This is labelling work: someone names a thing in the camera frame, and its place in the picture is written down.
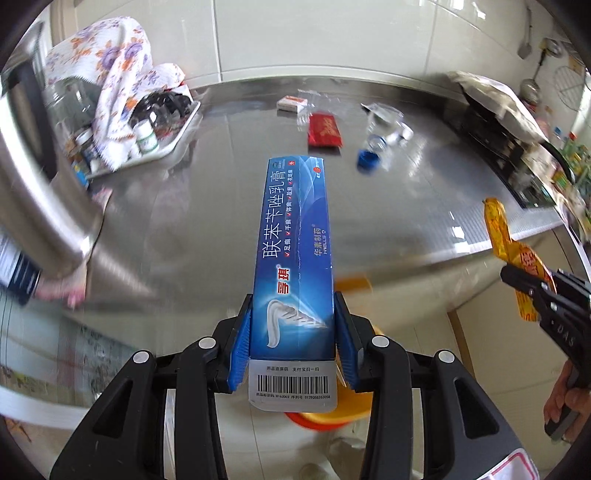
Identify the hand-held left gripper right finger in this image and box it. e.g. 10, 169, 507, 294
334, 292, 511, 480

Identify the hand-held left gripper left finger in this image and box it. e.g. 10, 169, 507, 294
54, 293, 254, 480

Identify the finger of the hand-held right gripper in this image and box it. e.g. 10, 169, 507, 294
501, 263, 561, 302
537, 296, 570, 334

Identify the gold foil snack wrapper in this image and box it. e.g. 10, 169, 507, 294
482, 197, 558, 322

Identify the orange plastic bin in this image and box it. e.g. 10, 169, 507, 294
283, 272, 385, 432

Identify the blue cardboard ointment box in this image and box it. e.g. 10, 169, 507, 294
248, 156, 339, 412

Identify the clear plastic blister tray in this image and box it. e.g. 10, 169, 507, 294
297, 89, 345, 126

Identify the person's right hand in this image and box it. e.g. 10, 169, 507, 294
543, 368, 590, 439

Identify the black gas stove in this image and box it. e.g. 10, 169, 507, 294
454, 92, 571, 210

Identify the pink cloth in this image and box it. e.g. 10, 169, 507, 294
36, 265, 89, 311

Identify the clear plastic bottle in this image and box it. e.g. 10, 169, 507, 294
364, 103, 415, 154

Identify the red foil packet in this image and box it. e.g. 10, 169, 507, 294
307, 113, 345, 149

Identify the white plastic tray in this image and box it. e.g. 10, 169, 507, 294
85, 98, 204, 180

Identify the white medicine bottle green label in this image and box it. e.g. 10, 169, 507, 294
135, 120, 160, 156

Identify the blue white labelled container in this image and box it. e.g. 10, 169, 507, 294
0, 234, 43, 306

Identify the stainless steel pot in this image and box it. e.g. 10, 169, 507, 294
0, 58, 114, 284

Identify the clear glass jar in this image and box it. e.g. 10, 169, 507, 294
43, 78, 101, 141

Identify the floral patterned cloth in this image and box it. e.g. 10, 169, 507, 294
45, 16, 193, 172

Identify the round wire rack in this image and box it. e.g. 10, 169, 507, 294
553, 66, 590, 113

